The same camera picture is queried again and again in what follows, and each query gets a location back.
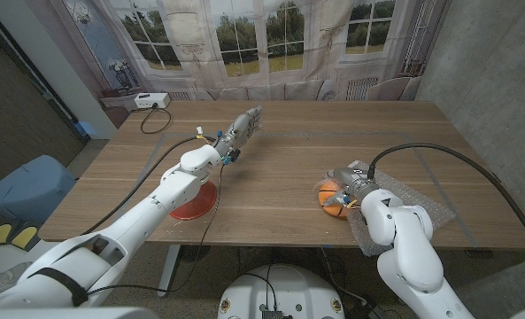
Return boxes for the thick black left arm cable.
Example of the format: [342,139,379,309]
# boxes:
[82,135,217,236]

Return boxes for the black round floor object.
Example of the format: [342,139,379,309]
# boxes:
[180,245,212,263]

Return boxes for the black power strip cable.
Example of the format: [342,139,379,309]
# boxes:
[139,105,173,136]

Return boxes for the blue plastic floor object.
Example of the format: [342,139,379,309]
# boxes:
[73,120,97,138]

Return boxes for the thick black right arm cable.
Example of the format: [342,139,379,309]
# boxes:
[367,142,525,262]

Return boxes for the black floor device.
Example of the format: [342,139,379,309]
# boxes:
[345,300,387,319]

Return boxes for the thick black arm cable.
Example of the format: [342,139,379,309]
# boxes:
[367,142,525,262]
[82,135,217,236]

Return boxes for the clear bubble wrap sheet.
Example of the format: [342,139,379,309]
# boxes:
[314,159,457,258]

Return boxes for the white power strip box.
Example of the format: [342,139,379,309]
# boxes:
[134,91,172,110]

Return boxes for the blue upholstered seat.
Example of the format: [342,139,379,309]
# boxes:
[0,153,77,227]

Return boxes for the grey sneaker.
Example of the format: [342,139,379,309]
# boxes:
[0,261,34,292]

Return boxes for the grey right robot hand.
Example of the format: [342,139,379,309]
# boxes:
[323,166,381,209]

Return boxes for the white table leg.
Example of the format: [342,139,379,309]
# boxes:
[157,244,182,298]

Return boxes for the small orange basketball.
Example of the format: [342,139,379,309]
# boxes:
[318,179,350,219]

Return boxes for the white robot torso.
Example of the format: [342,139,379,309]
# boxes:
[217,263,346,319]

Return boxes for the red dish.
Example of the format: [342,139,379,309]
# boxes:
[169,180,219,222]

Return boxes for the thin black left wrist cable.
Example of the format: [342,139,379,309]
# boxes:
[87,161,226,296]

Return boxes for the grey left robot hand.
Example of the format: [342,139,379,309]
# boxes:
[212,105,264,157]

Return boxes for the printed window backdrop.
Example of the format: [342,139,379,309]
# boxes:
[25,0,453,129]

